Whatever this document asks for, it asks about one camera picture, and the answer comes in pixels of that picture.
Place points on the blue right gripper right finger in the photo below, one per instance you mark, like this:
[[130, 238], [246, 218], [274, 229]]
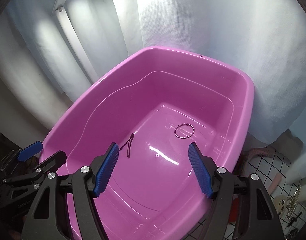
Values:
[[203, 176]]

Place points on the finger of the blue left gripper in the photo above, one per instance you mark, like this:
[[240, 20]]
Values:
[[52, 164], [30, 151]]

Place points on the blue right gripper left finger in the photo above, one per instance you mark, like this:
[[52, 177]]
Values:
[[105, 170]]

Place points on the thin black hairpin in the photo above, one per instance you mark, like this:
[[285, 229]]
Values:
[[128, 145]]

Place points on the pink fuzzy strawberry headband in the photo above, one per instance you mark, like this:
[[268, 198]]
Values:
[[240, 169]]

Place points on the pink plastic tub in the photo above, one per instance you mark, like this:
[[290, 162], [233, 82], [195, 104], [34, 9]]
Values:
[[168, 98]]

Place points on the beige plush face hair clip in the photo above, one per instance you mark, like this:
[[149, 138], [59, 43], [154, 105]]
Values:
[[280, 204]]

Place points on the pearl claw hair clip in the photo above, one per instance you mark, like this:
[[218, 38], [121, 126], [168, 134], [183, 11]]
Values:
[[293, 200]]

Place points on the white desk lamp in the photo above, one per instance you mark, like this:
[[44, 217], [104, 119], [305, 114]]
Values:
[[73, 40]]

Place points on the black grid white tablecloth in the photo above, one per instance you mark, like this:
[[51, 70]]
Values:
[[269, 206]]

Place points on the black ribbon bow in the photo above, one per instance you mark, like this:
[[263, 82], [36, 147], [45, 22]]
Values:
[[294, 219]]

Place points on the white curtain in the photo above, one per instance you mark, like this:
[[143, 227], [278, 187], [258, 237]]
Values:
[[40, 75]]

